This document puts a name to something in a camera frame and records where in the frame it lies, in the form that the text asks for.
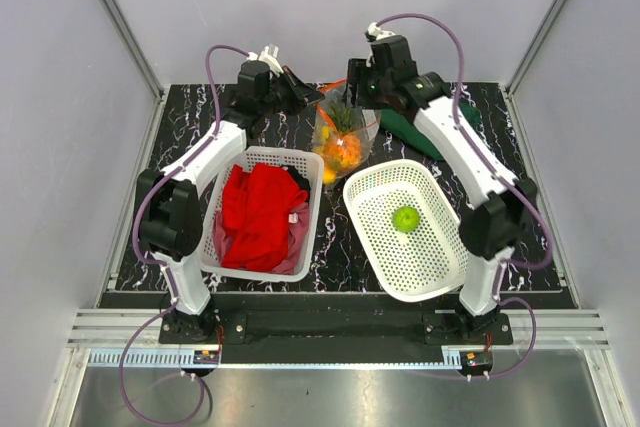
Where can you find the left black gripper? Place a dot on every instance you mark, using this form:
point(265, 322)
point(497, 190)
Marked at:
point(299, 97)

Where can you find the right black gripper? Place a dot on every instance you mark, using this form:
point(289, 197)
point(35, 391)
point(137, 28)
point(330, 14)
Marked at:
point(358, 71)

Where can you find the clear zip top bag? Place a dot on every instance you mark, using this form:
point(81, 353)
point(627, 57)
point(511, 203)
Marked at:
point(368, 123)

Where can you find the fake pineapple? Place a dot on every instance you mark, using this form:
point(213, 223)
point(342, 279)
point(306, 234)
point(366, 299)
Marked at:
point(343, 152)

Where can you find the green fake lime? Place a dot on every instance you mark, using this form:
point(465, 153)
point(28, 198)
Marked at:
point(406, 219)

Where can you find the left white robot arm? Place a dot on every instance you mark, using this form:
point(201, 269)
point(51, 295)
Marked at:
point(168, 226)

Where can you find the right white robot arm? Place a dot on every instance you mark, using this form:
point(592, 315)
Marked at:
point(497, 197)

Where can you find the orange fake mango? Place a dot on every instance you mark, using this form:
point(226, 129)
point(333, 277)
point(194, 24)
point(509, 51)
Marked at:
point(329, 176)

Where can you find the green folded cloth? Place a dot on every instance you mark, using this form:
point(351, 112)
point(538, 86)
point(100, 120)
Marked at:
point(408, 134)

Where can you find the black cloth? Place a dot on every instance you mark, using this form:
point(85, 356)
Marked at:
point(301, 181)

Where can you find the red cloth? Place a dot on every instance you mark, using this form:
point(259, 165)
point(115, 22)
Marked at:
point(255, 210)

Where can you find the white rectangular laundry basket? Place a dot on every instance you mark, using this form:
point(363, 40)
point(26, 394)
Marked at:
point(310, 165)

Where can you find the pink cloth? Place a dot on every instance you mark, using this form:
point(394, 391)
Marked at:
point(299, 220)

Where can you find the white oval perforated basket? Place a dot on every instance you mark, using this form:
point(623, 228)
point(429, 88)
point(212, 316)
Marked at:
point(411, 267)

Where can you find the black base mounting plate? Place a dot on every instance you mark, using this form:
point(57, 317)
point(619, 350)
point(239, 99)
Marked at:
point(325, 329)

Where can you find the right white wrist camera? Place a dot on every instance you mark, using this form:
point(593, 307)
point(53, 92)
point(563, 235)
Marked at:
point(374, 33)

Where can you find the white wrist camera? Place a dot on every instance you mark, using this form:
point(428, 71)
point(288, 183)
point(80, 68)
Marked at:
point(374, 33)
point(268, 55)

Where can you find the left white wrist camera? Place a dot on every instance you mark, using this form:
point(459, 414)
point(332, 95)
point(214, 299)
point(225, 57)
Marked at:
point(268, 55)

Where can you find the aluminium rail frame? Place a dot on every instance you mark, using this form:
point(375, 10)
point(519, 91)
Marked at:
point(133, 337)

